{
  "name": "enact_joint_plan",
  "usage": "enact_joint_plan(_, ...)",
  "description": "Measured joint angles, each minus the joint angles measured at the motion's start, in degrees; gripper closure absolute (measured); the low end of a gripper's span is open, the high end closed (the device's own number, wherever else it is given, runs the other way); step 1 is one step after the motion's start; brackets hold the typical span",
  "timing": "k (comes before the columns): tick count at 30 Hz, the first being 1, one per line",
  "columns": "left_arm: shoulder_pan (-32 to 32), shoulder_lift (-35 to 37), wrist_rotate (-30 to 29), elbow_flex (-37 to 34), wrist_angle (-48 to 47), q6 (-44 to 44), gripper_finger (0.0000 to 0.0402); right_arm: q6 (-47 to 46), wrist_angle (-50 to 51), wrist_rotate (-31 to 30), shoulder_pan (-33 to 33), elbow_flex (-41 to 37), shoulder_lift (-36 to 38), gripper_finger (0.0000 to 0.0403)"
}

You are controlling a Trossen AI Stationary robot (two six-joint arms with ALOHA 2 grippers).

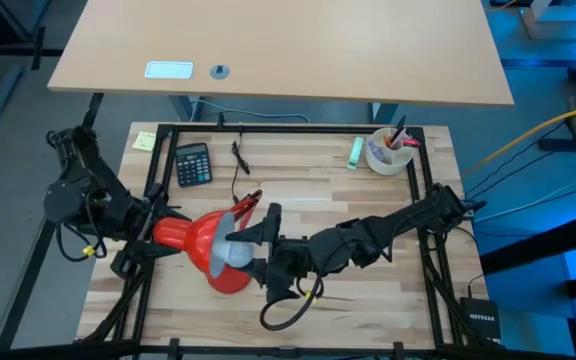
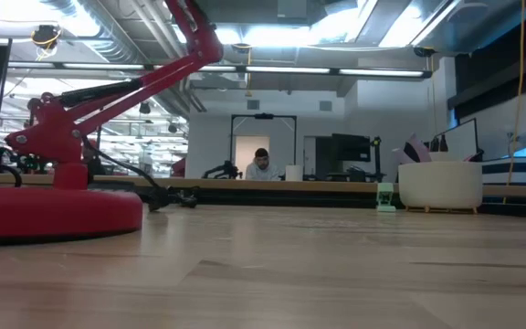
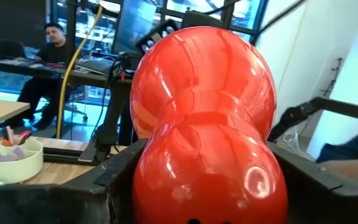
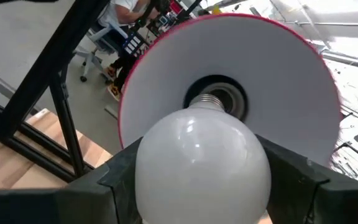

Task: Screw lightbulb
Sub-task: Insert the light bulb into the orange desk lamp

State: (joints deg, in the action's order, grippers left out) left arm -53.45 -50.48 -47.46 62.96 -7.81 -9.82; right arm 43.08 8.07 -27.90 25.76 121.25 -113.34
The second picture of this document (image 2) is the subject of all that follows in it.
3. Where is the black and white striped object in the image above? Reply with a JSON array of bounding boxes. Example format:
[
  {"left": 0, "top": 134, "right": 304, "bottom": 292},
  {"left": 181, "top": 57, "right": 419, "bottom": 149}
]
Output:
[{"left": 481, "top": 157, "right": 526, "bottom": 187}]

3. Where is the black background rig frame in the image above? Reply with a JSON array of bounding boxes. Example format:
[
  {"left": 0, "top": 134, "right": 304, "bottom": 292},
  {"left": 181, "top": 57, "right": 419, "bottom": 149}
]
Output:
[{"left": 229, "top": 112, "right": 299, "bottom": 166}]

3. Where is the person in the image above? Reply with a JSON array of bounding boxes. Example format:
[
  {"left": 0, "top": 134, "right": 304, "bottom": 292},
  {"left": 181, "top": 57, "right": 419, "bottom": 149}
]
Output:
[
  {"left": 244, "top": 147, "right": 281, "bottom": 181},
  {"left": 82, "top": 139, "right": 107, "bottom": 177}
]

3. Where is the beige wooden desk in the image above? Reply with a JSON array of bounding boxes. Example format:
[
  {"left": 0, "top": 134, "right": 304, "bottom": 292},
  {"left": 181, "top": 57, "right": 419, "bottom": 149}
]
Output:
[{"left": 0, "top": 172, "right": 526, "bottom": 198}]

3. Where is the long ceiling light bar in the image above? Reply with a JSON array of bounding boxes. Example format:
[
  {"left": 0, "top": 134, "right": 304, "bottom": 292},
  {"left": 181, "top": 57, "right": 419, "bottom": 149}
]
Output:
[{"left": 6, "top": 60, "right": 433, "bottom": 80}]

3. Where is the white screen with black frame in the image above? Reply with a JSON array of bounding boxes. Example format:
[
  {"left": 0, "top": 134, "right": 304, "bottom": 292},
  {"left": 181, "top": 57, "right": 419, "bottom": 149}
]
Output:
[{"left": 432, "top": 117, "right": 479, "bottom": 162}]

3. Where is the white ribbed pen cup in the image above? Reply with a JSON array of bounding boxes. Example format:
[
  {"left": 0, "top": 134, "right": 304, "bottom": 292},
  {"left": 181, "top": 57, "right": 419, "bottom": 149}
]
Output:
[{"left": 397, "top": 160, "right": 484, "bottom": 215}]

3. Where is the black monitor stand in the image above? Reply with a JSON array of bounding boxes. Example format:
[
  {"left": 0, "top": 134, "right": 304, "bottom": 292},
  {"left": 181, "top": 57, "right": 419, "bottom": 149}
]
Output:
[{"left": 370, "top": 135, "right": 384, "bottom": 183}]

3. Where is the black lamp cord with switch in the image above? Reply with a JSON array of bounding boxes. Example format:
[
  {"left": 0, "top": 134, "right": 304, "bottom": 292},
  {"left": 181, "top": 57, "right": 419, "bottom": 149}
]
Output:
[{"left": 81, "top": 136, "right": 200, "bottom": 213}]

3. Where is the lavender item in cup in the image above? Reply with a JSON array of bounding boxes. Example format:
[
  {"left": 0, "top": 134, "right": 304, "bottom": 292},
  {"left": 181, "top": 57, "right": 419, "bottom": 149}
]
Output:
[{"left": 391, "top": 133, "right": 433, "bottom": 165}]

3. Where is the red desk lamp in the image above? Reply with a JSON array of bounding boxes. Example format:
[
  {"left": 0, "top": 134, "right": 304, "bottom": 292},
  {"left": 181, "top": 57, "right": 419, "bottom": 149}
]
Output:
[{"left": 0, "top": 0, "right": 225, "bottom": 246}]

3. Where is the ceiling cord reel yellow cable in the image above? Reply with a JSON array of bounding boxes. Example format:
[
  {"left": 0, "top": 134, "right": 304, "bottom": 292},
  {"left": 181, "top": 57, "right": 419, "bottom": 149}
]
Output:
[{"left": 30, "top": 24, "right": 62, "bottom": 52}]

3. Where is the black calculator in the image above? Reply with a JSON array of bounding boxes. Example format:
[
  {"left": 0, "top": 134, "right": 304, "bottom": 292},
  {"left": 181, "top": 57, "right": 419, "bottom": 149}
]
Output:
[{"left": 91, "top": 180, "right": 130, "bottom": 193}]

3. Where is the black background monitor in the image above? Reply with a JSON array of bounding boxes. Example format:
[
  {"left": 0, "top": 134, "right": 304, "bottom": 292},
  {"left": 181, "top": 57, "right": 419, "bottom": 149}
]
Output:
[{"left": 331, "top": 133, "right": 373, "bottom": 163}]

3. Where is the white cylinder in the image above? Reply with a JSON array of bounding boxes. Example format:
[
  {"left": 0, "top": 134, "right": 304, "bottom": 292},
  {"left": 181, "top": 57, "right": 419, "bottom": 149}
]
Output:
[{"left": 284, "top": 164, "right": 304, "bottom": 183}]

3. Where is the black aluminium table frame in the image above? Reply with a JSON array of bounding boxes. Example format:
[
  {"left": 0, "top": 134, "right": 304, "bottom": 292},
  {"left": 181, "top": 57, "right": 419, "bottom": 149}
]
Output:
[{"left": 194, "top": 189, "right": 526, "bottom": 216}]

